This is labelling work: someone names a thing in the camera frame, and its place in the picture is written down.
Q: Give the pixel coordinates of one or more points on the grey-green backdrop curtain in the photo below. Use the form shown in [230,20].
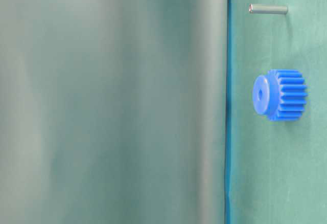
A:
[113,111]

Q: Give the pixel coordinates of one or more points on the small silver metal shaft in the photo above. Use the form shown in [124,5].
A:
[267,9]

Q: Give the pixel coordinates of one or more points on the green table cloth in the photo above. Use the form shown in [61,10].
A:
[276,171]

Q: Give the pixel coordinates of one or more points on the blue plastic spur gear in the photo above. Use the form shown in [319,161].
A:
[280,95]

